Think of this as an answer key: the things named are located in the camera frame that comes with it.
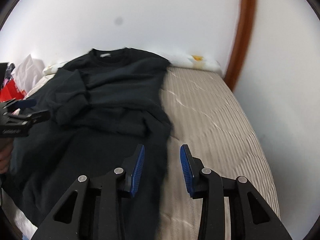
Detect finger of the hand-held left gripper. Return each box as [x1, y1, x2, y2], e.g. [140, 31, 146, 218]
[7, 99, 37, 110]
[17, 110, 51, 127]

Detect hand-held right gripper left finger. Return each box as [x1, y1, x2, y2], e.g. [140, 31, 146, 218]
[31, 144, 145, 240]

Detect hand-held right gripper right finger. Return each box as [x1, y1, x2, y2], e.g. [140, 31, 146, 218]
[180, 144, 293, 240]

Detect black sweater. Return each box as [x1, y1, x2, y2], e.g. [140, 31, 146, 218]
[2, 47, 173, 240]

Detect person's left hand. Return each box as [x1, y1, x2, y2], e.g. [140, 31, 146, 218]
[0, 142, 13, 174]

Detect red box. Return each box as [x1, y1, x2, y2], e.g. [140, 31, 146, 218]
[0, 79, 25, 103]

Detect white plastic bag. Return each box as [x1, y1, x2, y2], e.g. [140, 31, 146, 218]
[11, 54, 45, 96]

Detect dark patterned cloth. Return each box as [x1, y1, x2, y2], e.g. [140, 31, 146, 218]
[0, 62, 16, 85]

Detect striped quilted bed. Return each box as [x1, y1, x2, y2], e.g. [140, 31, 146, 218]
[15, 65, 281, 240]

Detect white pillow with yellow print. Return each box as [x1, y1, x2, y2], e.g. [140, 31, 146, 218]
[44, 51, 223, 75]

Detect brown wooden door frame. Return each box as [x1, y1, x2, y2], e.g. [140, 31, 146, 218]
[224, 0, 257, 90]

